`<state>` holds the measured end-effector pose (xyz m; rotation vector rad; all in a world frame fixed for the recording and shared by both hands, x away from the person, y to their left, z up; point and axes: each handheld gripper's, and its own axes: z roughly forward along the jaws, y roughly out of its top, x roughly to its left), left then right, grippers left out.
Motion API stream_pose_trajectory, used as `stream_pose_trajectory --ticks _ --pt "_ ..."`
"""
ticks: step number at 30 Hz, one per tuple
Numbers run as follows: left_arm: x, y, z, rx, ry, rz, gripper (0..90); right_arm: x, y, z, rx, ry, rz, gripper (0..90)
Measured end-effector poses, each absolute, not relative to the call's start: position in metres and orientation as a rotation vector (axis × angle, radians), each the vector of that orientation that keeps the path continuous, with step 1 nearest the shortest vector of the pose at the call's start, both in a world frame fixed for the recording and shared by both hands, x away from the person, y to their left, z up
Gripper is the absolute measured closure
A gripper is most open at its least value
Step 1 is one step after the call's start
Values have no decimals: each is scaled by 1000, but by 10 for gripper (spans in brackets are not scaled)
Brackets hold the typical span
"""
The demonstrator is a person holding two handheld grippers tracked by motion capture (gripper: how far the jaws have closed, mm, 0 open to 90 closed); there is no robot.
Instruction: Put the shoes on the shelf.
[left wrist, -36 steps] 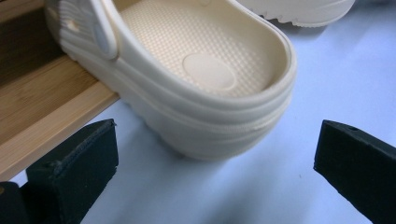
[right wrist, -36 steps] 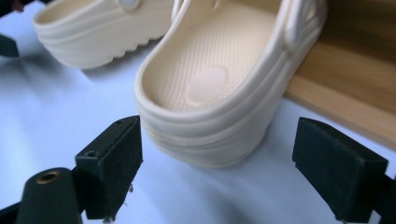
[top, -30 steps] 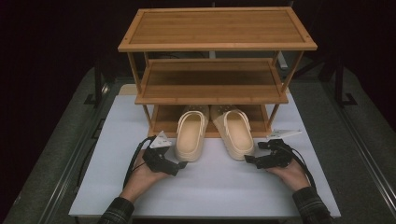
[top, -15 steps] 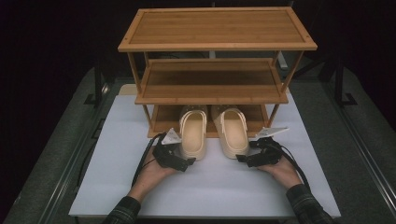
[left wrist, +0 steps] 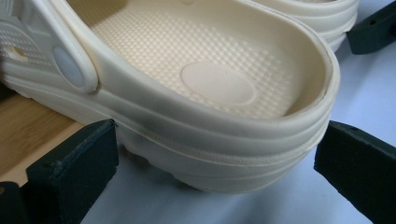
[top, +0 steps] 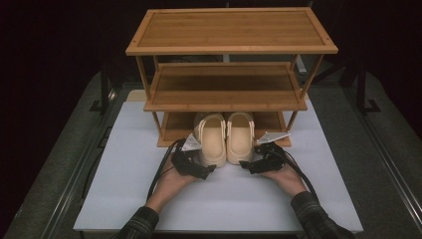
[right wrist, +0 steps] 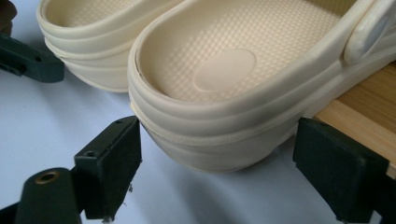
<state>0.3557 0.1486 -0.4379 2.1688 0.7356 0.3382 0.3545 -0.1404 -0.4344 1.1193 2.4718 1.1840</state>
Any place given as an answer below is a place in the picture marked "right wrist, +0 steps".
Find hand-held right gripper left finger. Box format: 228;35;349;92
74;115;143;221

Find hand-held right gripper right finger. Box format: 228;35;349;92
292;117;390;223

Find cream clog shoe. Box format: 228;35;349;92
35;0;189;93
127;0;396;173

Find wooden three-tier shoe rack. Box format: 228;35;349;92
313;61;396;180

